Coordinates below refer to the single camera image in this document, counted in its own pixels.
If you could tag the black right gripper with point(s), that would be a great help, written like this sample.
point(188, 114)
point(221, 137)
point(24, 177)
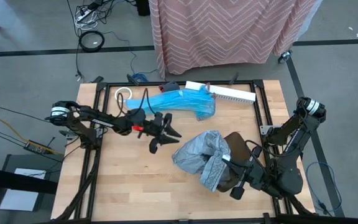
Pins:
point(256, 174)

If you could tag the silver mounting plate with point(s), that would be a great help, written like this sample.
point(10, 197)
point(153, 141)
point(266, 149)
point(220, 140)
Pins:
point(263, 130)

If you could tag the pink chevron cloth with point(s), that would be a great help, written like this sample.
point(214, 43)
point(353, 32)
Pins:
point(228, 31)

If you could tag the white paper sheet on cart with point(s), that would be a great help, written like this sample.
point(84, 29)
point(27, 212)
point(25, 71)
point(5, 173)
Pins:
point(20, 199)

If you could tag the pink quilted hanging blanket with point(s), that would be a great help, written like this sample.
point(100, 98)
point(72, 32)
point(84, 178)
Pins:
point(309, 18)

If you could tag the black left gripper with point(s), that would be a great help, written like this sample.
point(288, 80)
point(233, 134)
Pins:
point(154, 127)

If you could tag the black electronics box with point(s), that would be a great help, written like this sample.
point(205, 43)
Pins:
point(37, 147)

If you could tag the black floor box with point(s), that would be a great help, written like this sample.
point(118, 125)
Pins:
point(142, 7)

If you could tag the white power strip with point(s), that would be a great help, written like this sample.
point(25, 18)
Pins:
point(84, 14)

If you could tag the grey patterned trash bag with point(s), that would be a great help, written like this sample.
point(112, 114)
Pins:
point(197, 155)

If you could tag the dark grey red pouch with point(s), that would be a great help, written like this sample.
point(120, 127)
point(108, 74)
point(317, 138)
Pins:
point(170, 87)

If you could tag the black aluminium table frame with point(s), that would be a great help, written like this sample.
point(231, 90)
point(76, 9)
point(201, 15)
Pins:
point(104, 93)

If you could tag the grey cart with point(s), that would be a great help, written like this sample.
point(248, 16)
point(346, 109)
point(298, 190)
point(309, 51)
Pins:
point(9, 160)

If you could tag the black table clamp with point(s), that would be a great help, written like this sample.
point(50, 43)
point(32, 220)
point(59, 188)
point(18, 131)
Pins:
point(234, 78)
point(133, 79)
point(266, 217)
point(97, 79)

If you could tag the blue plastic trash bag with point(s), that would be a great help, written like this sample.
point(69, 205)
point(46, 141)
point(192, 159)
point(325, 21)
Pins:
point(172, 101)

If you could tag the black beam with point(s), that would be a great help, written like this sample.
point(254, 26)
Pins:
point(17, 180)

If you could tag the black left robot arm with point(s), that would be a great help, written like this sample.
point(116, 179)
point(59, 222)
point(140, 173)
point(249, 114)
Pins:
point(82, 116)

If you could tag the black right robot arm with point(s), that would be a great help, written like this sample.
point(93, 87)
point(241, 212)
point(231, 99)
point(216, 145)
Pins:
point(291, 155)

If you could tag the white tape roll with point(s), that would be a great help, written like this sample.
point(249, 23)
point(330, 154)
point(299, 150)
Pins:
point(127, 89)

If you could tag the dark grey trash bin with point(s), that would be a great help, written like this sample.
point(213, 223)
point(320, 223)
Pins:
point(239, 146)

